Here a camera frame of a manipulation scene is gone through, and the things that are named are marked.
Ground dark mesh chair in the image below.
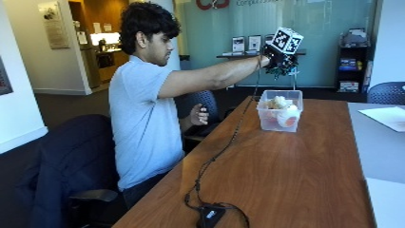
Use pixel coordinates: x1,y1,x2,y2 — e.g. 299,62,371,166
173,89,221,143
367,81,405,105

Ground dark framed wall picture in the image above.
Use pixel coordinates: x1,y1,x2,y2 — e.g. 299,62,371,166
0,56,14,97

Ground black cable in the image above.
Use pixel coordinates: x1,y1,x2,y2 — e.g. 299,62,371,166
184,53,271,228

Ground dark blue office chair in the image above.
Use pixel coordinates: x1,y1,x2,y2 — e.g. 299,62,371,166
12,113,129,228

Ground the person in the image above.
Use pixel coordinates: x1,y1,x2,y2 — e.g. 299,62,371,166
108,1,271,210

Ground white cube with black markers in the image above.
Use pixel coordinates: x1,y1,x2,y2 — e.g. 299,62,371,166
269,27,305,55

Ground white and orange toy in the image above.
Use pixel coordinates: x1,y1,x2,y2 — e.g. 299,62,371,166
276,105,301,128

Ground black shelf unit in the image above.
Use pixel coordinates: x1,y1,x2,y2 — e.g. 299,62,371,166
335,28,375,95

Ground dark console table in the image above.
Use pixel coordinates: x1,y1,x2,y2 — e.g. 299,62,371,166
215,47,308,91

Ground wall plaque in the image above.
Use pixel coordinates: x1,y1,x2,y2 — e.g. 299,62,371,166
38,1,72,50

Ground clear plastic box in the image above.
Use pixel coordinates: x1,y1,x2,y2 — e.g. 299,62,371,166
256,89,305,133

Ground steel refrigerator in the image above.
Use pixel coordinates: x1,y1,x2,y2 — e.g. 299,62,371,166
80,43,103,90

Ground pale yellow soft toy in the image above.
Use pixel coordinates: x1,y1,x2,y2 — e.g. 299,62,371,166
265,95,293,110

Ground white paper sheet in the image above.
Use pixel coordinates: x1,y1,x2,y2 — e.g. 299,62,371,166
357,105,405,133

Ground black hub device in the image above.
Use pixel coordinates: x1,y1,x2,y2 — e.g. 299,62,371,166
195,203,228,228

